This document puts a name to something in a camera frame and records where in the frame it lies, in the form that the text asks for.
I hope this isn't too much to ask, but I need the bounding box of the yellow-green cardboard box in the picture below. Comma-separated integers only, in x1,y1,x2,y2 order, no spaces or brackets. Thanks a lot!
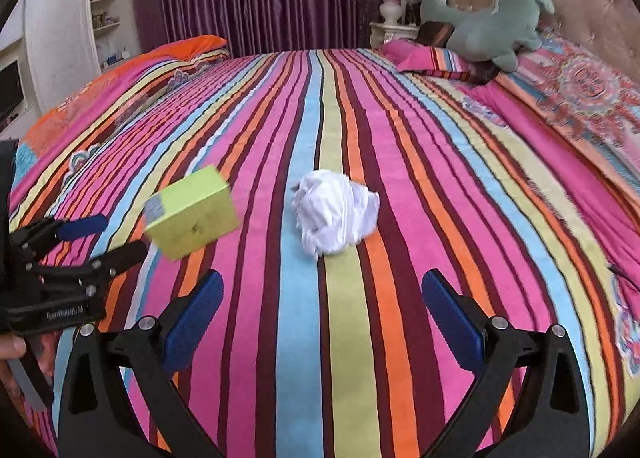
144,165,240,261

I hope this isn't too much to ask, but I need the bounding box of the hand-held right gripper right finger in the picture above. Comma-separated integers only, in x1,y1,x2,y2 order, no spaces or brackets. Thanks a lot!
421,269,591,458

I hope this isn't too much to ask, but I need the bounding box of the white ornate nightstand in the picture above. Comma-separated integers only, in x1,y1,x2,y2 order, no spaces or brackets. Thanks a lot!
369,21,421,50

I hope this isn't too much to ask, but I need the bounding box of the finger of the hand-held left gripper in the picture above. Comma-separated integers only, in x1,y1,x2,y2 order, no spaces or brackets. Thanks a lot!
10,215,109,259
30,241,148,289

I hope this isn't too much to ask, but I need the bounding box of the white cabinet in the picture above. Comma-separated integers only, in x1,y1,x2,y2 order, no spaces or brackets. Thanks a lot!
22,0,143,114

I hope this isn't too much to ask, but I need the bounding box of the white plastic bag bundle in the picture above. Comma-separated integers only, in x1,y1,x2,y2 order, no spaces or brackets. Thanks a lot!
291,169,381,257

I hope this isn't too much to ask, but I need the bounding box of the striped colourful blanket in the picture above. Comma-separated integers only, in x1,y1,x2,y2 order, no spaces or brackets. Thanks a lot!
10,48,640,458

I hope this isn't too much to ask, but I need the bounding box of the person's left hand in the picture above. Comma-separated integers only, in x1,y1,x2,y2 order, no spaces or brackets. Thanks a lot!
0,333,28,364

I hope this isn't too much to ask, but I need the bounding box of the black television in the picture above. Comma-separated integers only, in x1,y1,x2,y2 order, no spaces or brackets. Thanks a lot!
0,61,25,124

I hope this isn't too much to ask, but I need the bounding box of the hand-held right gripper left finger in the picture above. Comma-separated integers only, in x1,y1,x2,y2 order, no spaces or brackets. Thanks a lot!
57,269,225,458

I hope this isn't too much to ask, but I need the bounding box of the green plush toy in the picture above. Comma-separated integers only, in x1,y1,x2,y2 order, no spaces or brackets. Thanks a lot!
419,0,556,73

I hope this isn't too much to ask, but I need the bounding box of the striped pink pillow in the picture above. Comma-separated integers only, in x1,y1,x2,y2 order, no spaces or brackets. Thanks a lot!
382,38,496,84

